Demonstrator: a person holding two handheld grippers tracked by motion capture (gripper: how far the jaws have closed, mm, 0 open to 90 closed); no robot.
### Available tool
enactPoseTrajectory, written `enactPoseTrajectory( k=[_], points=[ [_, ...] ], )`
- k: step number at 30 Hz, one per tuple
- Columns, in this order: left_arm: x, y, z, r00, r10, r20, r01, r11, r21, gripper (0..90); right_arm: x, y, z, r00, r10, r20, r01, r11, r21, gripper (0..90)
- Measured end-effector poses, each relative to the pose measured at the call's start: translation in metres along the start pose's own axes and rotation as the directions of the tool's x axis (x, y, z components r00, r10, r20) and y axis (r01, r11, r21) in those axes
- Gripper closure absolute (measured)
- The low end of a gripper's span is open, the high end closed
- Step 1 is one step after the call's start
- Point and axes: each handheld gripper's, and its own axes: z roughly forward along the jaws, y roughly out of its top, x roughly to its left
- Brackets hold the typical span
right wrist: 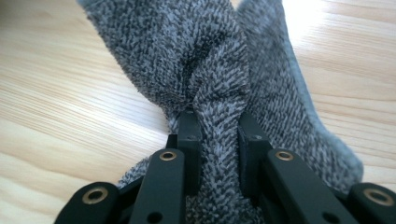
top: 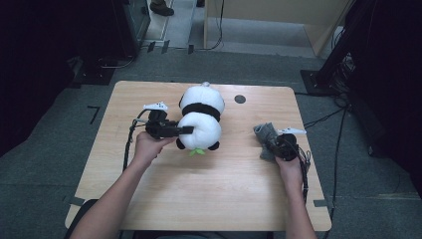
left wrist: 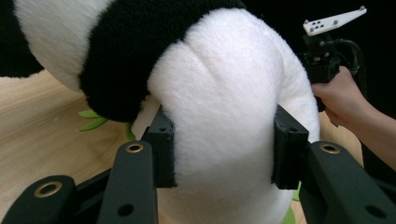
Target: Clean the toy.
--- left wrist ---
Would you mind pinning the black and white panda plush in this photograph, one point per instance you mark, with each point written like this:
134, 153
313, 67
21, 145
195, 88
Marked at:
224, 93

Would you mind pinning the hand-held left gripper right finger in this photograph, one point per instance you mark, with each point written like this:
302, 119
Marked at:
288, 149

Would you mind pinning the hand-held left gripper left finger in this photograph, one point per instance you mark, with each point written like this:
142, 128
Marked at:
163, 146

